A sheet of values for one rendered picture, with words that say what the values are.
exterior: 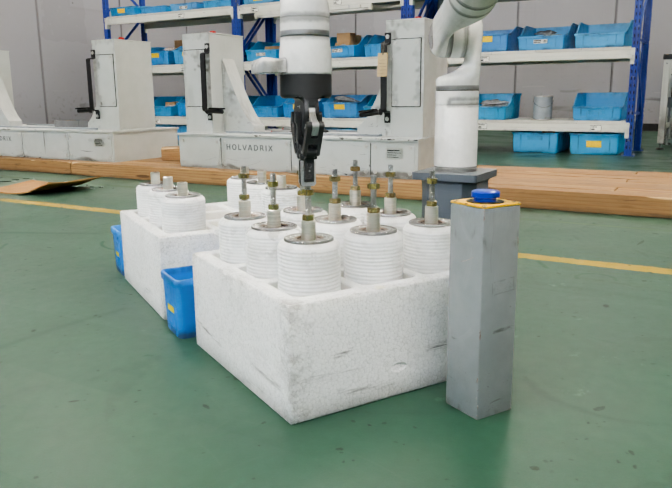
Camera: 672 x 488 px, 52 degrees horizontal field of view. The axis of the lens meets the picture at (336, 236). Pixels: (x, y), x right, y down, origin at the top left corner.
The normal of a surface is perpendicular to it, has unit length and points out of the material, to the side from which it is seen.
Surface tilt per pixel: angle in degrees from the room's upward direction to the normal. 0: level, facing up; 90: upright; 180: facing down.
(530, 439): 0
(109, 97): 90
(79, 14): 90
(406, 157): 90
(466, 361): 90
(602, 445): 0
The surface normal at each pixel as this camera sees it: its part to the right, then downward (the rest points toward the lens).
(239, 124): -0.50, 0.18
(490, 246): 0.52, 0.17
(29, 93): 0.87, 0.09
